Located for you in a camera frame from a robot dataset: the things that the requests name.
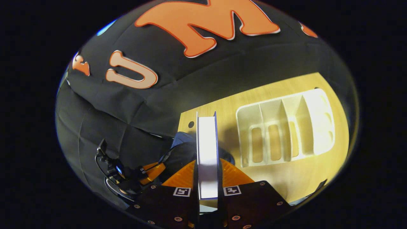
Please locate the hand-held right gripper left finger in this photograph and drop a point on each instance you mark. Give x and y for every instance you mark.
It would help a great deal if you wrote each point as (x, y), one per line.
(159, 203)

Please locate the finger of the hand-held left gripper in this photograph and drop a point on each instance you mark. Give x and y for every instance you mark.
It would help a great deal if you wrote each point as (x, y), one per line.
(152, 171)

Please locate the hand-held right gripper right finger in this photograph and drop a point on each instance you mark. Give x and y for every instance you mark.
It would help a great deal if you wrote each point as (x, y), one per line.
(254, 200)

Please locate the white bookshelf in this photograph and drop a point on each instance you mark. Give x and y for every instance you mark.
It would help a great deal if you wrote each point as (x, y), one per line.
(276, 117)

